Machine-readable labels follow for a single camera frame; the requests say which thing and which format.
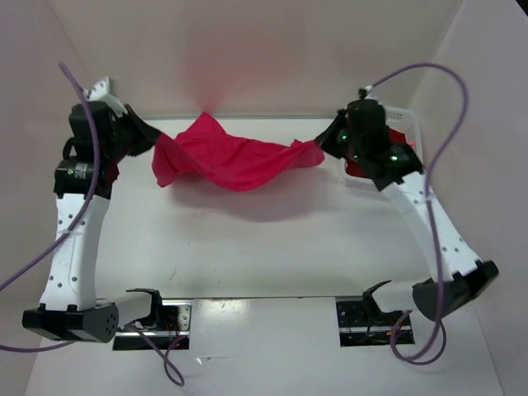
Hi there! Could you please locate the magenta t shirt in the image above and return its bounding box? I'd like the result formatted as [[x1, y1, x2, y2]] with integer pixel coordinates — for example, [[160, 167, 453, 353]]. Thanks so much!
[[152, 112, 325, 192]]

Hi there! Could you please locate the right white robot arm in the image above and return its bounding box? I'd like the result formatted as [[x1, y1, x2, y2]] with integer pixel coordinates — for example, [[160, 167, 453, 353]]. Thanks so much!
[[315, 99, 499, 324]]

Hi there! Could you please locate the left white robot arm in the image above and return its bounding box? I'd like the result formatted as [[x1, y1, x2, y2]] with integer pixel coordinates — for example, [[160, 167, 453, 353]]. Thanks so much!
[[21, 101, 160, 343]]

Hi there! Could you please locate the dark red t shirt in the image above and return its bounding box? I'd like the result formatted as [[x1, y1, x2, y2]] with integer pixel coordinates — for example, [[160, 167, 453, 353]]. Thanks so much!
[[345, 128, 407, 178]]

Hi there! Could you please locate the white plastic basket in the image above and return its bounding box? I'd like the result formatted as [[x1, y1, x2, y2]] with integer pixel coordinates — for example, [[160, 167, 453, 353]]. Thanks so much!
[[346, 100, 423, 191]]

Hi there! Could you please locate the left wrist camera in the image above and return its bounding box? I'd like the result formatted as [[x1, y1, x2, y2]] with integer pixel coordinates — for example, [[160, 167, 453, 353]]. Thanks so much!
[[84, 77, 119, 103]]

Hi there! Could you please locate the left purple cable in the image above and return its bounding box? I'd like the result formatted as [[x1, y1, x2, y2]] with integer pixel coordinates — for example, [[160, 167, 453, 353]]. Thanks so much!
[[0, 62, 185, 388]]

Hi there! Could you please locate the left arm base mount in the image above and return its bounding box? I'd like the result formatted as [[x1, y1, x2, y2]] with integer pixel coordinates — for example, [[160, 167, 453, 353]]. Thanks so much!
[[112, 299, 193, 351]]

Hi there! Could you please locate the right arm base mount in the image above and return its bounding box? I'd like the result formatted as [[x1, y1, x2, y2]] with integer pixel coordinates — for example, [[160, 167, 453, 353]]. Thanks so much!
[[335, 296, 403, 347]]

